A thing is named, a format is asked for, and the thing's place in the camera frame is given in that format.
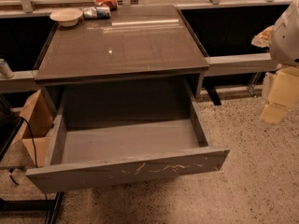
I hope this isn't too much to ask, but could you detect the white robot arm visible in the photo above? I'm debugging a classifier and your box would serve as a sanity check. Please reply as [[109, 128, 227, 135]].
[[251, 0, 299, 124]]

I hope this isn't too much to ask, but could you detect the red snack bag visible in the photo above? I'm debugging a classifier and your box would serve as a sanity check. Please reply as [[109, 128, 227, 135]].
[[94, 0, 118, 10]]

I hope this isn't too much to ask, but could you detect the grey drawer cabinet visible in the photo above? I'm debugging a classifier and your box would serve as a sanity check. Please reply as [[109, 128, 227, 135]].
[[35, 6, 209, 99]]

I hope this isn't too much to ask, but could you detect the grey top drawer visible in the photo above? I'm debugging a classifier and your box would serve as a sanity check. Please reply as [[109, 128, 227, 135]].
[[26, 77, 229, 193]]

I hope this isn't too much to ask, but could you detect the black stand frame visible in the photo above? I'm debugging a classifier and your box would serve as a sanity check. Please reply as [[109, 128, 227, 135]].
[[0, 192, 64, 224]]

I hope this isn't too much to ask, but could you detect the cardboard box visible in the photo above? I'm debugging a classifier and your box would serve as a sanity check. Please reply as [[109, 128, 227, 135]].
[[12, 90, 53, 167]]

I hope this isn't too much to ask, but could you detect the white can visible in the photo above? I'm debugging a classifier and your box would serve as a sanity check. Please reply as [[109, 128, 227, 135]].
[[0, 59, 14, 78]]

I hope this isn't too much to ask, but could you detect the black cable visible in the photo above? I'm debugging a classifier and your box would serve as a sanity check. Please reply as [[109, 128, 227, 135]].
[[8, 115, 50, 224]]

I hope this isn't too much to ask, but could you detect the white ceramic bowl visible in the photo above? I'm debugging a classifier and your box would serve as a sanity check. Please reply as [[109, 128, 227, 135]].
[[50, 7, 83, 27]]

